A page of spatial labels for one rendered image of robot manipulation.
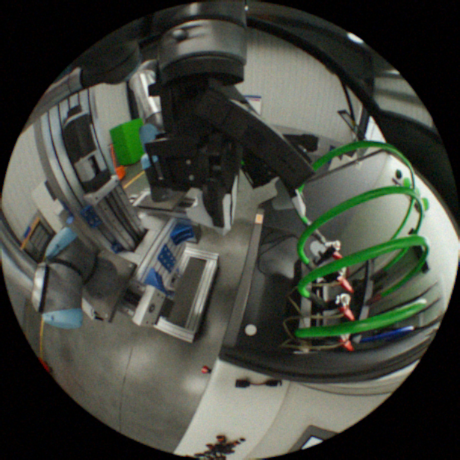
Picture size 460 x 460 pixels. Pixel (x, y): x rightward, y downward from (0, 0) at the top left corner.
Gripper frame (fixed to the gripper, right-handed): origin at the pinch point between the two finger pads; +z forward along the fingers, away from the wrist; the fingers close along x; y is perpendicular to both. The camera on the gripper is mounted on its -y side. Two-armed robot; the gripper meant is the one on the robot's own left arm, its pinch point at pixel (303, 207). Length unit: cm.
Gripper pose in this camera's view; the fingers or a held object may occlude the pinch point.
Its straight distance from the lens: 31.1
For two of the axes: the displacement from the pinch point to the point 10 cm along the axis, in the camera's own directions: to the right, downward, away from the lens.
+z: 5.3, 8.2, 2.2
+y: -7.1, 2.8, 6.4
